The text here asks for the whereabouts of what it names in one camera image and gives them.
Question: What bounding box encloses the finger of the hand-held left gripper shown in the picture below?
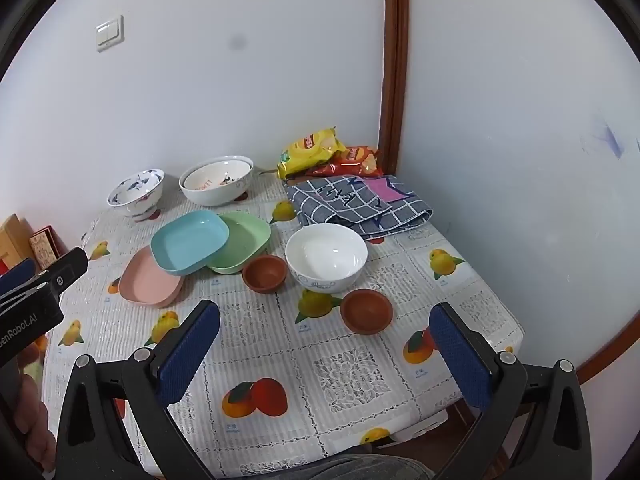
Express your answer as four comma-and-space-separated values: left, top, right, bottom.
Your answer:
36, 246, 90, 307
0, 258, 39, 295

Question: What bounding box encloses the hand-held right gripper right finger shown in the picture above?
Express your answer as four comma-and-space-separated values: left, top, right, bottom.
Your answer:
428, 302, 594, 480

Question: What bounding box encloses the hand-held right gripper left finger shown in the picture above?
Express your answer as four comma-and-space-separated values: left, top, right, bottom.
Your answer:
55, 300, 221, 480

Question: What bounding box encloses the pink plate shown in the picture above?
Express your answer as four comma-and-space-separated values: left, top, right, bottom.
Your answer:
118, 245, 185, 309

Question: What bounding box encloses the small brown bowl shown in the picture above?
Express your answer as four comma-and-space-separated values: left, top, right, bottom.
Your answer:
340, 289, 394, 334
242, 254, 289, 292

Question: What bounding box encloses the blue plate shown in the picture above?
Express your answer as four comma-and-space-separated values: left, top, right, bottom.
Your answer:
150, 210, 230, 277

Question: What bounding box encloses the green plate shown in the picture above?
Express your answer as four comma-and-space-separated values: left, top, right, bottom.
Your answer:
206, 212, 272, 275

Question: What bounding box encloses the plain white bowl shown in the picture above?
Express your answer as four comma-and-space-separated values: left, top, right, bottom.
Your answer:
285, 224, 369, 294

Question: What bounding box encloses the person's left hand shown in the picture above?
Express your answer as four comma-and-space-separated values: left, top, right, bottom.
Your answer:
0, 347, 57, 474

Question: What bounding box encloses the wooden box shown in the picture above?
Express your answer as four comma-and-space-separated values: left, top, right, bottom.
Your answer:
0, 213, 37, 275

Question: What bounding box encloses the red box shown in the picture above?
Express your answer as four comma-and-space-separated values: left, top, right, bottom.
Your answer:
28, 224, 64, 272

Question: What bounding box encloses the blue patterned white bowl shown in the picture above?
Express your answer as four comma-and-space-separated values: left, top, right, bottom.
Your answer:
107, 168, 166, 219

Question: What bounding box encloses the fruit printed tablecloth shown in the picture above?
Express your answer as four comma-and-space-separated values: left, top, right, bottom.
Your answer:
42, 174, 526, 479

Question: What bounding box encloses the brown baseboard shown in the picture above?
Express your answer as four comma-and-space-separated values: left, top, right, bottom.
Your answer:
575, 307, 640, 387

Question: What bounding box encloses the large white printed bowl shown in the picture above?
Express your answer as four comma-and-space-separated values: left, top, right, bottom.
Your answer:
179, 155, 254, 207

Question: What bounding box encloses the grey checked folded cloth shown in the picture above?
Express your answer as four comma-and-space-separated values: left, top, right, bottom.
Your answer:
285, 174, 433, 242

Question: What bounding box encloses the red chip bag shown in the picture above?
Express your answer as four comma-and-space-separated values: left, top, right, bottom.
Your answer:
314, 146, 381, 178

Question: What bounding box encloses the yellow chip bag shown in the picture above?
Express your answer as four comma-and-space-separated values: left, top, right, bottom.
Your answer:
276, 127, 347, 180

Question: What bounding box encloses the white light switch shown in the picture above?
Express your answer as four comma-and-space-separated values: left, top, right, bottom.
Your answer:
95, 15, 125, 53

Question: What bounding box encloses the brown wooden door frame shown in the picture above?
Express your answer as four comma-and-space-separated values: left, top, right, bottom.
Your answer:
377, 0, 412, 177

